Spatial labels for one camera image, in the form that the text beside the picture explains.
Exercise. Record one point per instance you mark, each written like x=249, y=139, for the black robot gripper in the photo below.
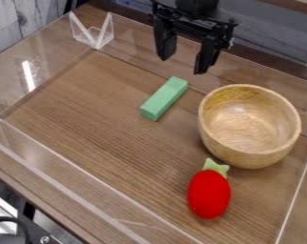
x=195, y=17

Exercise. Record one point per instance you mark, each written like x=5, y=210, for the green rectangular block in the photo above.
x=162, y=98

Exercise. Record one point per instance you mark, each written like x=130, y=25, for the brown wooden bowl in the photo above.
x=249, y=125

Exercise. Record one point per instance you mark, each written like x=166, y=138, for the red plush strawberry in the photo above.
x=209, y=191

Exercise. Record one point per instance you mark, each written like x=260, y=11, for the black metal table clamp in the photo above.
x=39, y=236

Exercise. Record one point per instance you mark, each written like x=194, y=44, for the clear acrylic corner bracket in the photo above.
x=94, y=37

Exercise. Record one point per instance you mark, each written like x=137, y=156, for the clear acrylic tray wall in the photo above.
x=97, y=213

